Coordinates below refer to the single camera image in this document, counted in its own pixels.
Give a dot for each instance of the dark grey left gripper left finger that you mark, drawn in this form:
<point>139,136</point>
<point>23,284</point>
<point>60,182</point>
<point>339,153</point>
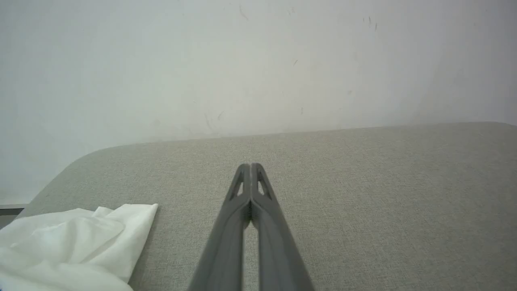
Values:
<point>226,242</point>

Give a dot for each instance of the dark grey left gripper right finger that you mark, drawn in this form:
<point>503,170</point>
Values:
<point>278,250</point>

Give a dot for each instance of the white shirt with grey stitching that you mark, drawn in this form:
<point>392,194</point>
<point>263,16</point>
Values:
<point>60,242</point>

